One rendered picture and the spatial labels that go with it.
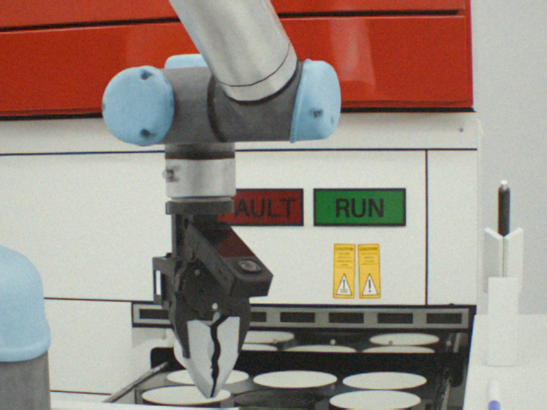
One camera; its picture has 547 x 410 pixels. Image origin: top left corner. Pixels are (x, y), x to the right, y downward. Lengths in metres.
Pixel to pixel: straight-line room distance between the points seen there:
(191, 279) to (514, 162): 1.82
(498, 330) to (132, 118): 0.40
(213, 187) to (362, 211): 0.31
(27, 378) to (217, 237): 0.62
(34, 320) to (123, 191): 0.92
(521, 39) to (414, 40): 1.55
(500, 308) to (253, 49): 0.35
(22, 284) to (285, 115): 0.49
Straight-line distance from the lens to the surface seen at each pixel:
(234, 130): 1.07
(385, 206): 1.44
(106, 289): 1.54
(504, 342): 1.10
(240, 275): 1.13
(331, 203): 1.45
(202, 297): 1.20
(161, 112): 1.07
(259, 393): 1.30
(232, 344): 1.23
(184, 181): 1.19
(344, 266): 1.46
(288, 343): 1.47
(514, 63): 2.93
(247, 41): 0.97
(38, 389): 0.61
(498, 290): 1.09
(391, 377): 1.38
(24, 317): 0.60
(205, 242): 1.18
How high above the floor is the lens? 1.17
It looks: 3 degrees down
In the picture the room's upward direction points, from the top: 1 degrees counter-clockwise
